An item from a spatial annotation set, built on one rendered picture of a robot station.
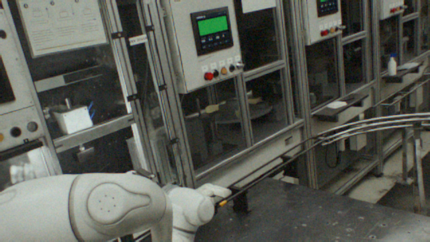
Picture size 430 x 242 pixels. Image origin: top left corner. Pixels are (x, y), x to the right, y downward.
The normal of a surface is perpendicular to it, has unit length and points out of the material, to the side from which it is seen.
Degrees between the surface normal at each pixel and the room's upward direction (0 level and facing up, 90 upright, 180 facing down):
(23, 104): 90
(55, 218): 74
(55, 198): 44
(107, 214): 57
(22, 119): 90
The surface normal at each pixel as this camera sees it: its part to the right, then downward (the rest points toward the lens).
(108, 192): 0.03, -0.11
